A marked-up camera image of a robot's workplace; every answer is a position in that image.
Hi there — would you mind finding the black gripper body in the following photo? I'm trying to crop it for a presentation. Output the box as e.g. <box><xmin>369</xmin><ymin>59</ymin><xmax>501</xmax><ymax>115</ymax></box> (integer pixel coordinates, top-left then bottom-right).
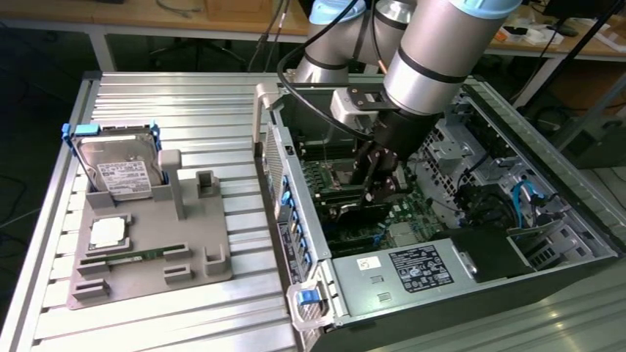
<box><xmin>370</xmin><ymin>111</ymin><xmax>442</xmax><ymax>161</ymax></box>

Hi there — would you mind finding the black Nvidia graphics card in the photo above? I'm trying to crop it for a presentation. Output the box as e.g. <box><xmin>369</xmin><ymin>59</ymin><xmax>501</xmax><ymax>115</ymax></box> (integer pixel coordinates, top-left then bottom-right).
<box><xmin>334</xmin><ymin>202</ymin><xmax>394</xmax><ymax>231</ymax></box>

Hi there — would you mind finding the CPU socket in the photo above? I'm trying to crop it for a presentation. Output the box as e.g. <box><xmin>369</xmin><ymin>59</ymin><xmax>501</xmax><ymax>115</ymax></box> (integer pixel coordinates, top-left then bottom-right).
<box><xmin>330</xmin><ymin>161</ymin><xmax>360</xmax><ymax>188</ymax></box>

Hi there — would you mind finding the black RAM slot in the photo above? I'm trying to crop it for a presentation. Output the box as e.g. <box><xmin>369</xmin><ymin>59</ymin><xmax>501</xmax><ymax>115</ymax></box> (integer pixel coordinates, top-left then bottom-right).
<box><xmin>301</xmin><ymin>148</ymin><xmax>357</xmax><ymax>161</ymax></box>
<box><xmin>299</xmin><ymin>141</ymin><xmax>354</xmax><ymax>152</ymax></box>

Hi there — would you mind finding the black RAM stick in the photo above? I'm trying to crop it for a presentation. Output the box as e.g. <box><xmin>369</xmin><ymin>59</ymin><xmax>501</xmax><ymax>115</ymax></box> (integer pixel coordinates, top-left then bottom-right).
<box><xmin>317</xmin><ymin>192</ymin><xmax>366</xmax><ymax>210</ymax></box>

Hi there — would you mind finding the metal disk bay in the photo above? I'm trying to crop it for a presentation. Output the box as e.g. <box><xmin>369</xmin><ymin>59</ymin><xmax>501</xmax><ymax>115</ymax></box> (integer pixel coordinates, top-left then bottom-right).
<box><xmin>416</xmin><ymin>117</ymin><xmax>493</xmax><ymax>208</ymax></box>

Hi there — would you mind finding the green motherboard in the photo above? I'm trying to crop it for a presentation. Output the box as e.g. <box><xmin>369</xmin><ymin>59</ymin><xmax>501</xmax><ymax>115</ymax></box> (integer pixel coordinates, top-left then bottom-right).
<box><xmin>297</xmin><ymin>139</ymin><xmax>449</xmax><ymax>257</ymax></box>

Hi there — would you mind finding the silver chipset heat sink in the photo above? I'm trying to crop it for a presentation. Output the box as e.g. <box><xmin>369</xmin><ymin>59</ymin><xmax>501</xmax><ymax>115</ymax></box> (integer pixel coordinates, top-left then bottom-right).
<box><xmin>390</xmin><ymin>224</ymin><xmax>424</xmax><ymax>247</ymax></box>

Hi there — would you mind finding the black expansion slot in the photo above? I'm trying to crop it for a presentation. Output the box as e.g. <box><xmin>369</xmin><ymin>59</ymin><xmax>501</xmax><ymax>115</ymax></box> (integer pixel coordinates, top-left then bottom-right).
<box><xmin>327</xmin><ymin>240</ymin><xmax>381</xmax><ymax>257</ymax></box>

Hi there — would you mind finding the black plastic cover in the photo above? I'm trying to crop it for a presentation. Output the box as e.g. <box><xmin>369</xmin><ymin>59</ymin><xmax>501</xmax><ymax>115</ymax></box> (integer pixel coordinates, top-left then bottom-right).
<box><xmin>433</xmin><ymin>226</ymin><xmax>538</xmax><ymax>284</ymax></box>

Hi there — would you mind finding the grey power supply with label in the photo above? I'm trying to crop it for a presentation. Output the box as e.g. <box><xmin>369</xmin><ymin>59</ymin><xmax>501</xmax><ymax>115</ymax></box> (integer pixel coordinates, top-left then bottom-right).
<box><xmin>332</xmin><ymin>238</ymin><xmax>478</xmax><ymax>317</ymax></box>

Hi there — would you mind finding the white tray with black part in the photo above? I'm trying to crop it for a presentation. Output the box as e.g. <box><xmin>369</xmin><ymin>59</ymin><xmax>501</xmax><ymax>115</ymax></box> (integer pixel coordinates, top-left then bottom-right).
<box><xmin>506</xmin><ymin>24</ymin><xmax>548</xmax><ymax>45</ymax></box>

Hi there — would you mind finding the black open PC case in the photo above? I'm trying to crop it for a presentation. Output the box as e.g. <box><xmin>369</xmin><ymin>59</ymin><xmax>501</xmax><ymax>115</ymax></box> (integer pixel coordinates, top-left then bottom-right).
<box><xmin>253</xmin><ymin>78</ymin><xmax>626</xmax><ymax>352</ymax></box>

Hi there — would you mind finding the black slanted pole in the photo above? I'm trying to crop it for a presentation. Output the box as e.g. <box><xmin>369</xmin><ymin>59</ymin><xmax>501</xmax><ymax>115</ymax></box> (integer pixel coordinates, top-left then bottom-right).
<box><xmin>560</xmin><ymin>0</ymin><xmax>622</xmax><ymax>65</ymax></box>

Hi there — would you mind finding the grey plastic parts rack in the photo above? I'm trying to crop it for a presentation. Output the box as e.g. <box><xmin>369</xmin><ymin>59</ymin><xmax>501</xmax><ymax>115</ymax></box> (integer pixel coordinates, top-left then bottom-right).
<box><xmin>66</xmin><ymin>148</ymin><xmax>235</xmax><ymax>312</ymax></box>

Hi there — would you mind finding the hard disk in blue carrier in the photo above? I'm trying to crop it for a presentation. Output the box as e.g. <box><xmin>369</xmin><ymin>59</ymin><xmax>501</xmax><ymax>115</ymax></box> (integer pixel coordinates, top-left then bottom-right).
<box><xmin>62</xmin><ymin>119</ymin><xmax>171</xmax><ymax>202</ymax></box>

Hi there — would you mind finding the black monitor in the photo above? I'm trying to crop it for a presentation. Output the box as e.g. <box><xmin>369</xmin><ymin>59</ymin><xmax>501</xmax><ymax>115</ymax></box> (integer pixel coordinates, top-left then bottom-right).
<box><xmin>541</xmin><ymin>0</ymin><xmax>626</xmax><ymax>37</ymax></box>

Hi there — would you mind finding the green RAM stick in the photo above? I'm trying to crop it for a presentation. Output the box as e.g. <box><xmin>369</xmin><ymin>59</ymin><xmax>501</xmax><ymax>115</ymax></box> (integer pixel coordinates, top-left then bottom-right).
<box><xmin>83</xmin><ymin>247</ymin><xmax>171</xmax><ymax>263</ymax></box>

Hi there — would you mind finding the silver CPU chip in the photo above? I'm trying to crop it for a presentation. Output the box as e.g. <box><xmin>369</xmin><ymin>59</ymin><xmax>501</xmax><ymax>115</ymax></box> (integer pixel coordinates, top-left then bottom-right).
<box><xmin>90</xmin><ymin>219</ymin><xmax>131</xmax><ymax>249</ymax></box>

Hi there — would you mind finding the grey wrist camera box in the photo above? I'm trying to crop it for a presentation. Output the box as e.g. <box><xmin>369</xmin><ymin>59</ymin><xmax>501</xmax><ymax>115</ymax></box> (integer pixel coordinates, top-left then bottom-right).
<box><xmin>330</xmin><ymin>84</ymin><xmax>398</xmax><ymax>137</ymax></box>

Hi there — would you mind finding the black wire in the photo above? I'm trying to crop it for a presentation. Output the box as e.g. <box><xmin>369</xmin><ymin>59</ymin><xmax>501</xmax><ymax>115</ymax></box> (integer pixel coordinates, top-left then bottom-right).
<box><xmin>454</xmin><ymin>183</ymin><xmax>514</xmax><ymax>228</ymax></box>

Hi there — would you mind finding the blue wire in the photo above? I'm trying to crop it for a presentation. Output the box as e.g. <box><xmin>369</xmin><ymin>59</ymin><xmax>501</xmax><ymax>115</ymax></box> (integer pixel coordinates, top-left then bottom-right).
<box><xmin>510</xmin><ymin>177</ymin><xmax>540</xmax><ymax>231</ymax></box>

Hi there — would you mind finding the thick black camera cable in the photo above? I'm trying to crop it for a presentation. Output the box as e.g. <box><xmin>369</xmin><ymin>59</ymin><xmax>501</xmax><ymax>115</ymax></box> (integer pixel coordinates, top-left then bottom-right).
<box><xmin>275</xmin><ymin>0</ymin><xmax>380</xmax><ymax>142</ymax></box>

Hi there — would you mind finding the wooden desk grey frame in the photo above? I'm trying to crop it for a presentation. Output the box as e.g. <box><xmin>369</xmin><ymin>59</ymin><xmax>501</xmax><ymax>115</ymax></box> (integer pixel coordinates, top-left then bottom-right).
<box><xmin>0</xmin><ymin>0</ymin><xmax>314</xmax><ymax>73</ymax></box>
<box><xmin>482</xmin><ymin>0</ymin><xmax>626</xmax><ymax>107</ymax></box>

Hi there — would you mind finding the hanging black cable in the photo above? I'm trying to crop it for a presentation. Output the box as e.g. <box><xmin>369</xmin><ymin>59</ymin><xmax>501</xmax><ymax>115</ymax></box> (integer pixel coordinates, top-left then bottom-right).
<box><xmin>246</xmin><ymin>0</ymin><xmax>291</xmax><ymax>71</ymax></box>

